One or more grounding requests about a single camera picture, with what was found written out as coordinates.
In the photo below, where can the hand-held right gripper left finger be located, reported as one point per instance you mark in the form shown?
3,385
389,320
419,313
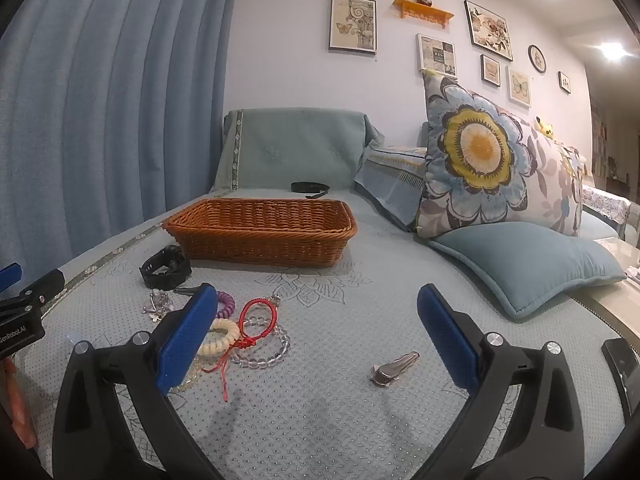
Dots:
184,342

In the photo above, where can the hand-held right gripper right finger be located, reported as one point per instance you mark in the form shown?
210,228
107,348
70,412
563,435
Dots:
449,342

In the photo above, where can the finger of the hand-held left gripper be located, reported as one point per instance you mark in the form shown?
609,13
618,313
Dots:
10,277
42,286

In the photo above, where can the silver flower earring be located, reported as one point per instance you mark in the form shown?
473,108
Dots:
152,314

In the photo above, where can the dark hair clip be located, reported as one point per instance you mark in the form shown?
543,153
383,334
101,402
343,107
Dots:
186,289

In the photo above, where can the silver hair clip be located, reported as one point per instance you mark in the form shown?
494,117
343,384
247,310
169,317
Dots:
392,369

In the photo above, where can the black wristwatch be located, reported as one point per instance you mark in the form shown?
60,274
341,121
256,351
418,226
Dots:
165,265

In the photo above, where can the brown wicker basket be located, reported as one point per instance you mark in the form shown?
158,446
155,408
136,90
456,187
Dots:
260,230

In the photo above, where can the person's left hand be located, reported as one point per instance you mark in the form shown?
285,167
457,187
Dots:
16,402

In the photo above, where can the plain blue cushion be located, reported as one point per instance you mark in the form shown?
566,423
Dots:
520,260

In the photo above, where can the light blue quilted sofa cover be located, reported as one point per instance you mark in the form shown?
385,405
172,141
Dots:
340,320

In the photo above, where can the striped blue cushion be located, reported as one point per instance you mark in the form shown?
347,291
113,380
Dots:
392,180

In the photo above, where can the black phone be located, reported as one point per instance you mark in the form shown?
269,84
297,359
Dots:
622,370

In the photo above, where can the blue curtain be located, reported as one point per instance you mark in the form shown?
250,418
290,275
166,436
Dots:
115,100

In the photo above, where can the large floral pillow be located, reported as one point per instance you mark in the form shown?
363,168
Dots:
480,145

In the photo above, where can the teal sofa back cover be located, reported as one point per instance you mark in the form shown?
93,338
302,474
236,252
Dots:
295,145

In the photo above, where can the yellow plush toy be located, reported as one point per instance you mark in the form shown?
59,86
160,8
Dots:
545,128

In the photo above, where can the large shell butterfly picture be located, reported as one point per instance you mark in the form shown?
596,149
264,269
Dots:
352,24

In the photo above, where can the ceiling light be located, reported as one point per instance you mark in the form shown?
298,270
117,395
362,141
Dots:
613,51

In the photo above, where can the green butterfly picture frame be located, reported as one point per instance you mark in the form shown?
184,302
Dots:
519,86

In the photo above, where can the small butterfly picture frame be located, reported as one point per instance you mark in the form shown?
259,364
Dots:
490,69

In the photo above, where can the tiny picture frame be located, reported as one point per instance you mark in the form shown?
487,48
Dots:
564,82

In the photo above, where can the patchwork picture frame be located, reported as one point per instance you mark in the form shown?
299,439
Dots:
437,56

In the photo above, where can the round wall frame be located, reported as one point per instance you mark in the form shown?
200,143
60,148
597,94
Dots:
537,58

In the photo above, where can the large flower picture frame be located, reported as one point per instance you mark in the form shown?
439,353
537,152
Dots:
488,30

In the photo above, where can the orange wall shelf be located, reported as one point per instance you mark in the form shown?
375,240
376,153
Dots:
422,11

